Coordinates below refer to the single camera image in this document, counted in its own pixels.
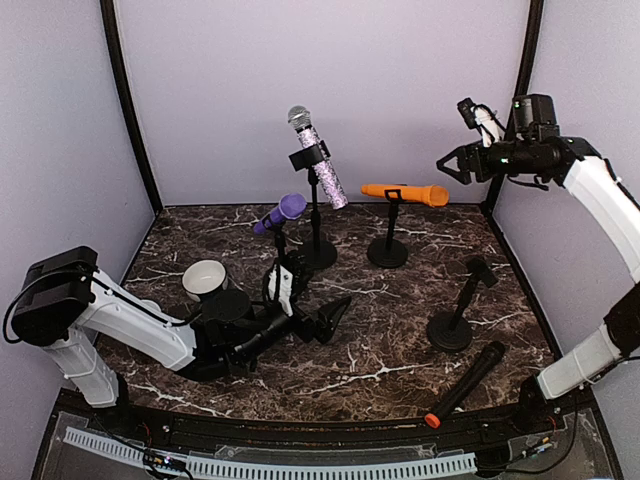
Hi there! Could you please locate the black corner post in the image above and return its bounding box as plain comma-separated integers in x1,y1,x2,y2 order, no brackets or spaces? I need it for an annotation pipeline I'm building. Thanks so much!
99,0,164,216
482,0,545,214

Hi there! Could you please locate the white cable duct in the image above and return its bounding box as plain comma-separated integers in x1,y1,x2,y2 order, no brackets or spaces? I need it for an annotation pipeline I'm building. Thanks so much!
63,427,477,479

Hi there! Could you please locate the white cup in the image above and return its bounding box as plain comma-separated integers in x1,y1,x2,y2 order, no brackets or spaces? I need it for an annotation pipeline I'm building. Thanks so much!
142,299,163,320

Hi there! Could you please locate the black stand ring clip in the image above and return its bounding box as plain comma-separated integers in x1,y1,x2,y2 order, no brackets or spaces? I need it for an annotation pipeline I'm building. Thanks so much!
263,214,306,279

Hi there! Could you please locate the tall stand large clip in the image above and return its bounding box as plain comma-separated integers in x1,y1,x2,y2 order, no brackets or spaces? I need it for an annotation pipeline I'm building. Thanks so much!
289,140,337,270

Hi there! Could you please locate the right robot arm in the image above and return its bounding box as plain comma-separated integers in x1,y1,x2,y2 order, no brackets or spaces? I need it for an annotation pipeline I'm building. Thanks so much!
437,94,639,429

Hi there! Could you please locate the right black corner post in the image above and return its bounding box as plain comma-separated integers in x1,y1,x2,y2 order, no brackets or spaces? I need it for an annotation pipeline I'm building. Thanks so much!
482,0,545,214

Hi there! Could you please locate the black microphone orange cap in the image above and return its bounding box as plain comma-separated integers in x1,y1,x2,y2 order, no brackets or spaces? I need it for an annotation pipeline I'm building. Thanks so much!
424,341,506,429

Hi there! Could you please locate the orange toy microphone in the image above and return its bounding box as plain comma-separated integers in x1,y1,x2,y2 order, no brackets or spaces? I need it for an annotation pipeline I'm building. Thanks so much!
361,184,450,208

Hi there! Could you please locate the glitter microphone silver head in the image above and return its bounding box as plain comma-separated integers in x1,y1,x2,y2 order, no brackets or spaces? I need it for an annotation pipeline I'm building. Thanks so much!
288,105,348,210

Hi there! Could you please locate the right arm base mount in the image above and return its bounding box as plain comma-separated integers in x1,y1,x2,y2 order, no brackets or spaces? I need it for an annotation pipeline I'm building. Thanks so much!
511,377,555,433

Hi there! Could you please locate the purple toy microphone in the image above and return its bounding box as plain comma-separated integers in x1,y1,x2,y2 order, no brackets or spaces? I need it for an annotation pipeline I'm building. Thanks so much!
253,193,307,235

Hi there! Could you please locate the left black corner post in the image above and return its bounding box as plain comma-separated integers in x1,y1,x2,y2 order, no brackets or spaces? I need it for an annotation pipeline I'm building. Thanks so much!
99,0,164,216

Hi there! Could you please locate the black table front rail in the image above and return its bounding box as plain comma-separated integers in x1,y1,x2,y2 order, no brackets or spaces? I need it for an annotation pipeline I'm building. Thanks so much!
54,384,596,454

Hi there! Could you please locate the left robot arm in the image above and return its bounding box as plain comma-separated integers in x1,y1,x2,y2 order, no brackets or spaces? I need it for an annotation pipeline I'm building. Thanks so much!
1,246,352,415

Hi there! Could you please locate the small black stand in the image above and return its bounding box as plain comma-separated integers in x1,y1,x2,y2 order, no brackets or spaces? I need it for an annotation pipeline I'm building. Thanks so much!
367,187,409,269
426,257,498,353

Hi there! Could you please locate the white bowl black rim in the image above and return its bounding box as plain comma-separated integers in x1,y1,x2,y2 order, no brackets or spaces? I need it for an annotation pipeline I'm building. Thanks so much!
182,260,229,302

